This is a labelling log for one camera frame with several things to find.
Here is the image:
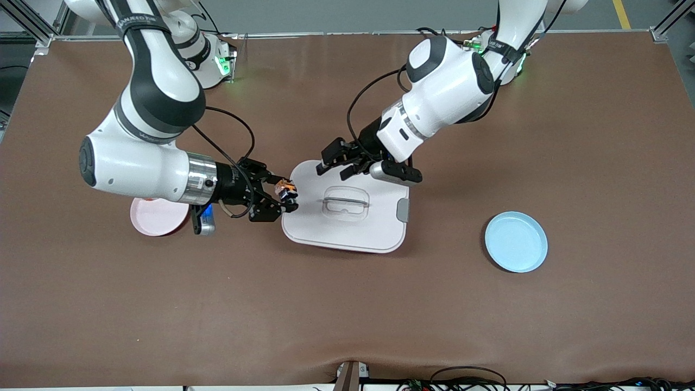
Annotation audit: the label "white lidded storage box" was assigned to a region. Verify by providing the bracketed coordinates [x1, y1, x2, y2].
[281, 160, 410, 254]

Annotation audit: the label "pink round plate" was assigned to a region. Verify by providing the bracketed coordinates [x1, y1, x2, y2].
[130, 197, 191, 237]

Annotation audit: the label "brown table mat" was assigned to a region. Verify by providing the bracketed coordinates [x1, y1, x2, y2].
[0, 31, 695, 388]

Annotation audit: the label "light blue round plate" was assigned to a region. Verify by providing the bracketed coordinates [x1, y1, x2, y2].
[484, 211, 548, 273]

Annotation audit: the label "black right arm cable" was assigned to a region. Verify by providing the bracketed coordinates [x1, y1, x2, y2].
[190, 106, 256, 219]

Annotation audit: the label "black arm base cables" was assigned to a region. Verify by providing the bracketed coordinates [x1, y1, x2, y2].
[415, 26, 469, 45]

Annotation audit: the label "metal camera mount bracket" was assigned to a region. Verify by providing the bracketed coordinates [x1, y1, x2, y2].
[332, 361, 371, 391]

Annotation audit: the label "black cable loop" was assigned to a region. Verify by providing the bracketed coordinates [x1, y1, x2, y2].
[429, 366, 509, 391]

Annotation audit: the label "aluminium frame profile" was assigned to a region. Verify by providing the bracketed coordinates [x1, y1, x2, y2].
[650, 0, 695, 43]
[0, 0, 74, 55]

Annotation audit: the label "tangled black cable bundle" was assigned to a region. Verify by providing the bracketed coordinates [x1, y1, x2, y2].
[543, 376, 695, 391]

